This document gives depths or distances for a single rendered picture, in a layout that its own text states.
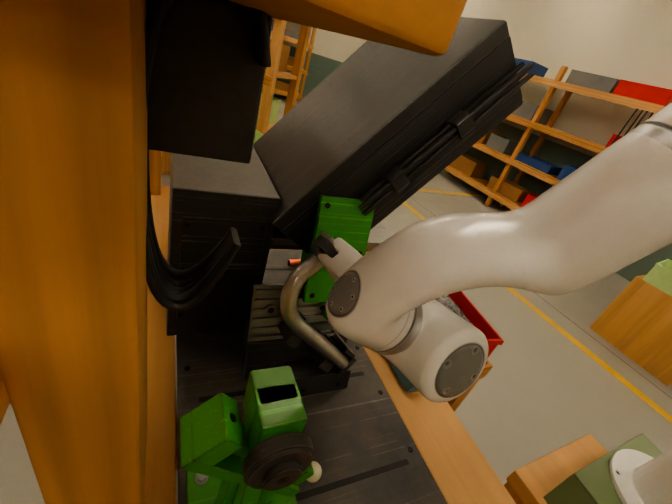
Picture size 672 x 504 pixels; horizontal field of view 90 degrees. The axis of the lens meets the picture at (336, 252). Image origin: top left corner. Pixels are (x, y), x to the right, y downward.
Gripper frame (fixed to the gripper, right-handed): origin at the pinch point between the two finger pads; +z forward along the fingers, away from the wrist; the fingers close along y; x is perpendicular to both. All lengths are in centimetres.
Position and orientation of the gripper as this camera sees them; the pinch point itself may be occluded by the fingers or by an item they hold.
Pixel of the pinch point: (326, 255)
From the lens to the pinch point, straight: 58.3
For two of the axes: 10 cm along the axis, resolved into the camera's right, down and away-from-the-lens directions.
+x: -7.5, 6.4, -1.2
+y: -5.0, -6.9, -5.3
